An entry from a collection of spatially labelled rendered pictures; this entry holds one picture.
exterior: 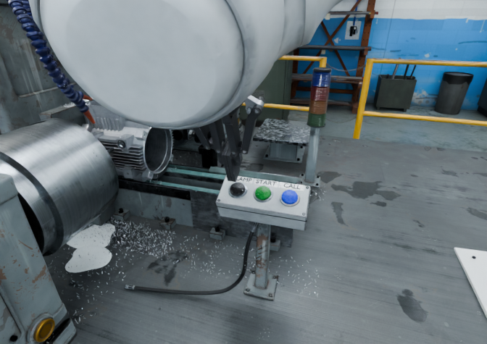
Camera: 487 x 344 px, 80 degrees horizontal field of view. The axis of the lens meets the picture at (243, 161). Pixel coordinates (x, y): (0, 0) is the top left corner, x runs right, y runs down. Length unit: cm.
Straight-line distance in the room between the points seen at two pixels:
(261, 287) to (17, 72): 83
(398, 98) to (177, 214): 475
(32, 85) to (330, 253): 94
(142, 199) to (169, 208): 9
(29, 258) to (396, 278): 76
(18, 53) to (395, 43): 528
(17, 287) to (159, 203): 43
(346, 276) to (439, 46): 524
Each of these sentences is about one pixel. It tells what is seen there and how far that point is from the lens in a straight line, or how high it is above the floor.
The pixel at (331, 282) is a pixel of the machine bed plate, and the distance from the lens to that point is 77.
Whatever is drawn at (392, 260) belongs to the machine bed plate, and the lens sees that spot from 88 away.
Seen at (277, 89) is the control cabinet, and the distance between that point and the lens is 384.
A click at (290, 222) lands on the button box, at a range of 55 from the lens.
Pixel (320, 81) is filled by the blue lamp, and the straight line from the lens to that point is 98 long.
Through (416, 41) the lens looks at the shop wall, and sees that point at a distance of 573.
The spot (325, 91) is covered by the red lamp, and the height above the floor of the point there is 115.
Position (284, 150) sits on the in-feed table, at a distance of 129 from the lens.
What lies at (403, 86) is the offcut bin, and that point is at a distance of 530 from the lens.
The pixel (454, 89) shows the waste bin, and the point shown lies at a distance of 555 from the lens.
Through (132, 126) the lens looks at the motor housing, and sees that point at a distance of 88.
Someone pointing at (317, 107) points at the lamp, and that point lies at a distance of 100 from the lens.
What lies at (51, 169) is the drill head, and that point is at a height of 112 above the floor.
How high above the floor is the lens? 136
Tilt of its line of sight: 26 degrees down
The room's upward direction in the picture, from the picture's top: straight up
